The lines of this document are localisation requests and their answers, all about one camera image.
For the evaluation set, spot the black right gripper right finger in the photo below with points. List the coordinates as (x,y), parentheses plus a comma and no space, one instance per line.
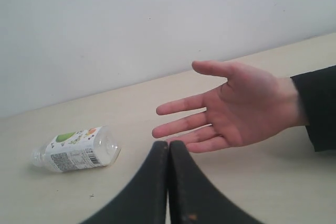
(192,196)

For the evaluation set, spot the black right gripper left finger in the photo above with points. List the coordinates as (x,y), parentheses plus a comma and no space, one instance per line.
(144,198)

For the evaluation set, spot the square bottle white fruit label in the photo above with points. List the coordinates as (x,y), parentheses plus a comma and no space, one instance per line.
(85,149)

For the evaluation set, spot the black sleeved forearm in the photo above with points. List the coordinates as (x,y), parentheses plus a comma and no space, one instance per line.
(317,93)

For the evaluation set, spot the person's open bare hand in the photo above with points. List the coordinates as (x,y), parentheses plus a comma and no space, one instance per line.
(251,106)

